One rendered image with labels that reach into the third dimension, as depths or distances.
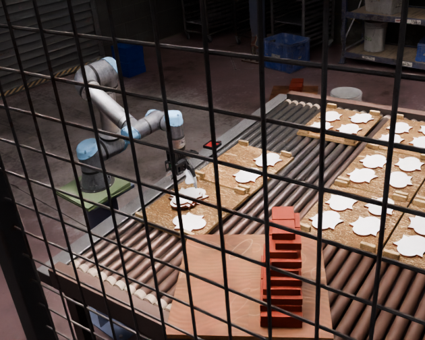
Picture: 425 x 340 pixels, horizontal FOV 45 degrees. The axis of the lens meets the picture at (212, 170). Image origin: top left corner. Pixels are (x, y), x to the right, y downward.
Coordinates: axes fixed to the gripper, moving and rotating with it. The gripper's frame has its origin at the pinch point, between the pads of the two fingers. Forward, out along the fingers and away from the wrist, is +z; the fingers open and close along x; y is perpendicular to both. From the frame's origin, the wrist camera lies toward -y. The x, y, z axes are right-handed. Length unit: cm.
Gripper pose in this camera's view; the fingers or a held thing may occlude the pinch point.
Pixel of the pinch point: (185, 183)
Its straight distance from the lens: 233.8
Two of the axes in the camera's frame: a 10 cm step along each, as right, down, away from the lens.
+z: 0.8, 8.7, 4.9
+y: -6.3, 4.2, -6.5
